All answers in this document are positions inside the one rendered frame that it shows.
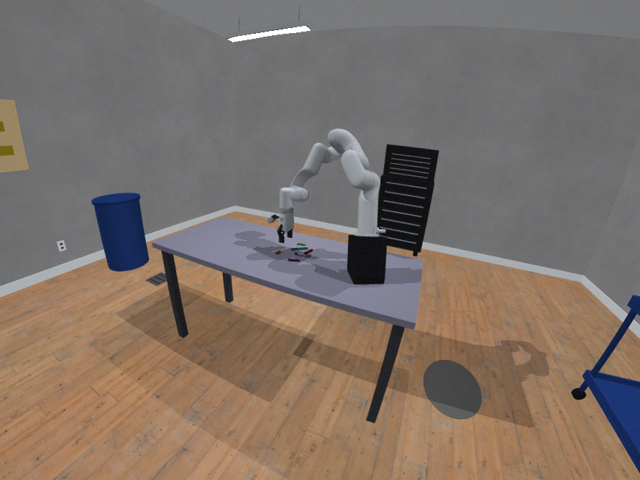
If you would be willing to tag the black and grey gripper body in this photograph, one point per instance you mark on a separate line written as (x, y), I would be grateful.
(287, 220)

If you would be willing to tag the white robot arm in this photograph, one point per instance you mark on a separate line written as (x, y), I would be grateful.
(359, 178)

